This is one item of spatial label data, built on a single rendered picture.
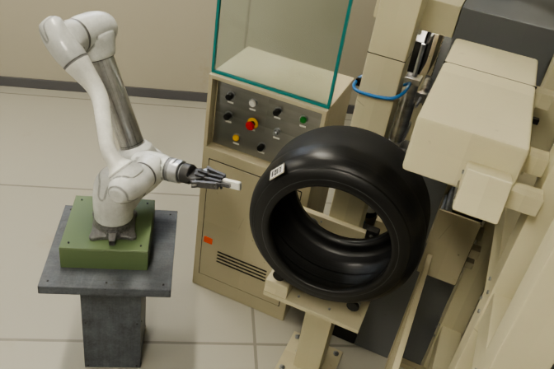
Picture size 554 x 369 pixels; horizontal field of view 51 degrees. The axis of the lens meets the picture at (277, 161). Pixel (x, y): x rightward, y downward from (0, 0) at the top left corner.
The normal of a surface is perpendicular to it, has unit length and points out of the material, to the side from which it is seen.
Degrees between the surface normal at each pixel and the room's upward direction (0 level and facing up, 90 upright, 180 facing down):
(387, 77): 90
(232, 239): 90
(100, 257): 90
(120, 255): 90
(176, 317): 0
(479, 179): 72
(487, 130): 0
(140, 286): 0
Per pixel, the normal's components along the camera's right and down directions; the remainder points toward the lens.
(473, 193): -0.32, 0.18
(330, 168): -0.24, -0.34
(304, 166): -0.47, -0.33
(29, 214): 0.14, -0.83
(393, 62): -0.39, 0.46
